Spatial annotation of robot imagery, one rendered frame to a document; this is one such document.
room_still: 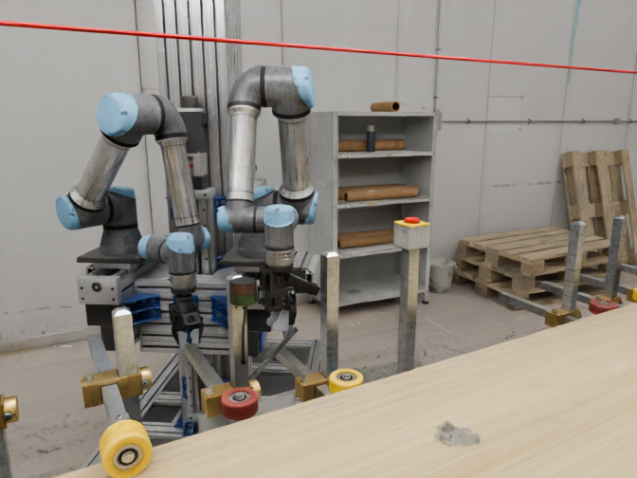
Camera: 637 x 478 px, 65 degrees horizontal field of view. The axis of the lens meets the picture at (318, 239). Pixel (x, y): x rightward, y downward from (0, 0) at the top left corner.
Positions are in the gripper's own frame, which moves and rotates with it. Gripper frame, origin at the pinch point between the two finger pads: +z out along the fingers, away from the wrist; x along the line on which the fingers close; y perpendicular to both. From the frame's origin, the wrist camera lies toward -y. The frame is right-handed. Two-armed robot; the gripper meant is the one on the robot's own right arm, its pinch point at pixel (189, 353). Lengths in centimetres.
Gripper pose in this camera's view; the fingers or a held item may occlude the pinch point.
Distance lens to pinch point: 155.7
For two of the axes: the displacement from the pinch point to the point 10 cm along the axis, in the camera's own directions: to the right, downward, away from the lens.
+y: -4.9, -2.0, 8.5
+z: 0.0, 9.7, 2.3
